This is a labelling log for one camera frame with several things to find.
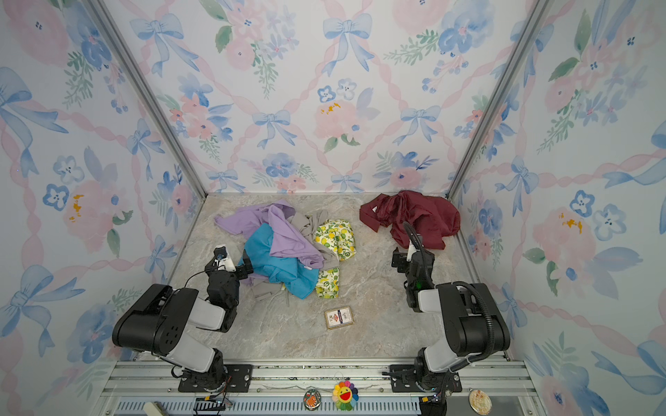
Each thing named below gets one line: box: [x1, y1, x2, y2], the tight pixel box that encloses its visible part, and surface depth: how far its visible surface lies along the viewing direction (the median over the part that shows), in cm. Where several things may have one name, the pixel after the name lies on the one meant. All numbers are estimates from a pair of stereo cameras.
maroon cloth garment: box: [359, 190, 462, 250], surface depth 108 cm
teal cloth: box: [238, 222, 320, 300], surface depth 91 cm
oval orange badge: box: [303, 389, 322, 412], surface depth 72 cm
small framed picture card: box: [324, 305, 355, 330], surface depth 85 cm
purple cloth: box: [214, 200, 325, 269], surface depth 95 cm
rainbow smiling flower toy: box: [332, 380, 360, 411], surface depth 72 cm
